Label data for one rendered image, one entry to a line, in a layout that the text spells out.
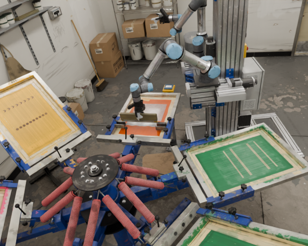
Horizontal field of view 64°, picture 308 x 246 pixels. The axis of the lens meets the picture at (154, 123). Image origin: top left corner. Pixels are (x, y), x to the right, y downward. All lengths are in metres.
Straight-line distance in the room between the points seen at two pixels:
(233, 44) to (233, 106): 0.71
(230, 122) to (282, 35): 3.20
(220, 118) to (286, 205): 1.13
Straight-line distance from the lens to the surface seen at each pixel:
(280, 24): 5.79
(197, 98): 2.49
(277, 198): 3.11
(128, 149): 2.11
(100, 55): 5.49
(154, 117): 2.26
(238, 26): 2.48
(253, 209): 2.97
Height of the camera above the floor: 2.46
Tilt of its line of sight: 38 degrees down
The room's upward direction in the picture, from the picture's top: 10 degrees counter-clockwise
